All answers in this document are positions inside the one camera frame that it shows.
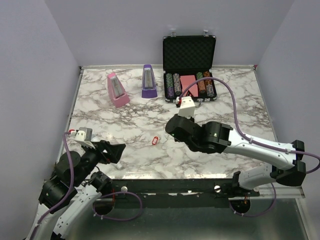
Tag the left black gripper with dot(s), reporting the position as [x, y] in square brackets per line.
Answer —
[114, 151]

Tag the red key fob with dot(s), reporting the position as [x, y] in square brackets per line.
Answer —
[155, 141]

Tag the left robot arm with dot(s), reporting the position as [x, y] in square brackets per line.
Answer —
[72, 187]

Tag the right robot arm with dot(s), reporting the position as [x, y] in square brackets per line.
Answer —
[281, 164]

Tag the white microphone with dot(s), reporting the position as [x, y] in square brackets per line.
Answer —
[96, 138]

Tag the pink metronome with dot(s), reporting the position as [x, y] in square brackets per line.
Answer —
[116, 91]

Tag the purple metronome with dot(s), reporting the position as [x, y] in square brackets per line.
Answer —
[148, 86]

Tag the pink playing card deck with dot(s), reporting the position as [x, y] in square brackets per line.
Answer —
[187, 80]

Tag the black poker chip case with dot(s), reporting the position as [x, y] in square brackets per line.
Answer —
[186, 55]

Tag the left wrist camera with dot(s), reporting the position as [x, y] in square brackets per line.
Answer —
[82, 136]

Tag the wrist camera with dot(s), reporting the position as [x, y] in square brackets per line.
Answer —
[82, 136]
[186, 107]

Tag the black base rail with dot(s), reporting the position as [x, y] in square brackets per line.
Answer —
[172, 193]

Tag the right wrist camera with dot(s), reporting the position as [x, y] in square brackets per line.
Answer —
[186, 107]

